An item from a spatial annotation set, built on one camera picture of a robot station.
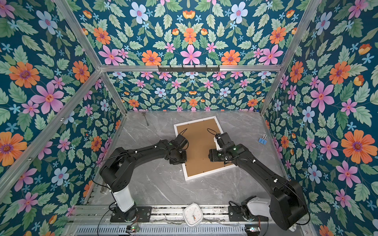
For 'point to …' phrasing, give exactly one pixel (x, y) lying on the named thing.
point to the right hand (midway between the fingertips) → (213, 154)
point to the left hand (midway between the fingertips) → (187, 159)
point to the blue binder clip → (262, 140)
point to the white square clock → (192, 214)
